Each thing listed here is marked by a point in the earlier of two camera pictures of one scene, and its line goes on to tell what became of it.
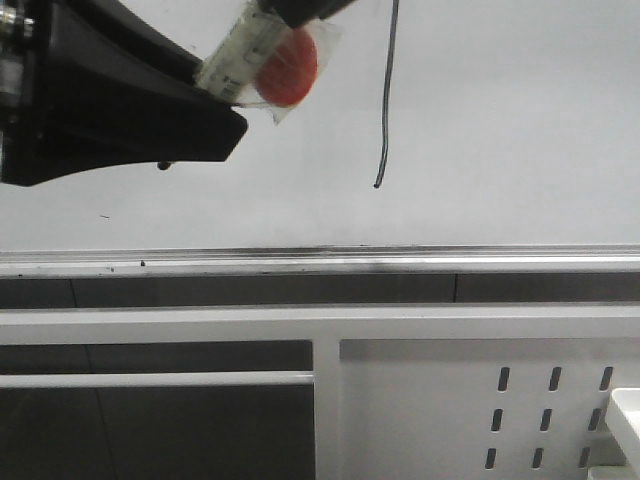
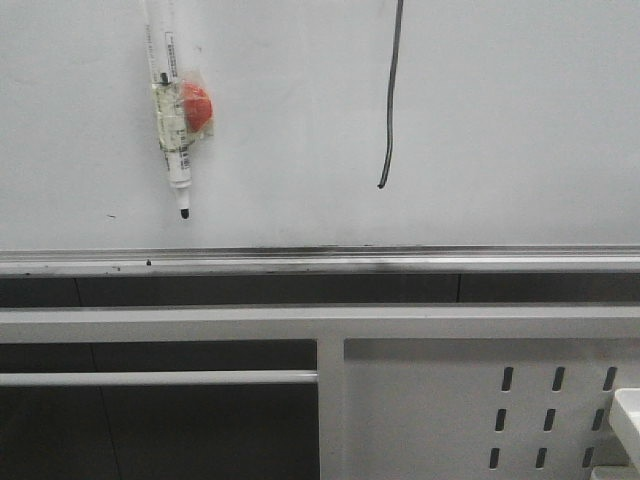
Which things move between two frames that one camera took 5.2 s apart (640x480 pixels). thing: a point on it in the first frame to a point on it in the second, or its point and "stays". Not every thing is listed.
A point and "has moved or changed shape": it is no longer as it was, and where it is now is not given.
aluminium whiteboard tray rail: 395,261 stays
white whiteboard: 513,123 stays
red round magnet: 288,69 has moved or changed shape
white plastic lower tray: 611,472 stays
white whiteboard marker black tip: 229,69 has moved or changed shape
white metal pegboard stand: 489,392 stays
